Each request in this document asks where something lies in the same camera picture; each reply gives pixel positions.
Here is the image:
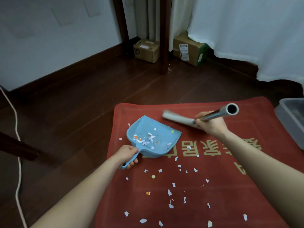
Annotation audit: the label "beige curtain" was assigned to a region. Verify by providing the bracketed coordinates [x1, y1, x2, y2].
[122, 0, 196, 52]

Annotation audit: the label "cardboard box with green side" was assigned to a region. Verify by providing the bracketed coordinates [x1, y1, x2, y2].
[173, 30, 210, 67]

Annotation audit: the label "red doormat gold lettering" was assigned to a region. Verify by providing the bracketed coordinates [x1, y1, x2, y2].
[95, 96, 304, 228]

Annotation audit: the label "white broom with metal handle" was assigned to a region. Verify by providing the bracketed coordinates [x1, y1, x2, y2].
[162, 103, 239, 130]

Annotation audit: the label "white cable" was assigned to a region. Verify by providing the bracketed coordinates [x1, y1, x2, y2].
[0, 85, 29, 228]

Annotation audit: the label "white curtain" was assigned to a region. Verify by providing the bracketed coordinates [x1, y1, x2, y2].
[186, 0, 304, 93]

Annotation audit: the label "person's right hand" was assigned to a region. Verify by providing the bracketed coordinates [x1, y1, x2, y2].
[193, 111, 228, 139]

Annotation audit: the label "person's right forearm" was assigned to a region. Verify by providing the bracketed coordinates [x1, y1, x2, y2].
[219, 130, 304, 228]

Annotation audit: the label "small brown cardboard box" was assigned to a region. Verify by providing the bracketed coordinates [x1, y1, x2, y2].
[133, 39, 160, 64]

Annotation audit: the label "person's left hand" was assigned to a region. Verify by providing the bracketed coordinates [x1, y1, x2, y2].
[113, 144, 139, 170]

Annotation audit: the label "clear plastic storage bin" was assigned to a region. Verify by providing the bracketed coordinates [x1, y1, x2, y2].
[274, 98, 304, 150]

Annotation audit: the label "white paper scraps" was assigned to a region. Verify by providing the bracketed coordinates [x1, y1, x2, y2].
[118, 123, 249, 228]

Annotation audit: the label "person's left forearm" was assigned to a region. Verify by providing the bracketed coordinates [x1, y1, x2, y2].
[29, 155, 124, 228]

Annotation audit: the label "blue plastic dustpan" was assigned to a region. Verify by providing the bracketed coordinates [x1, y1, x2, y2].
[121, 115, 183, 170]

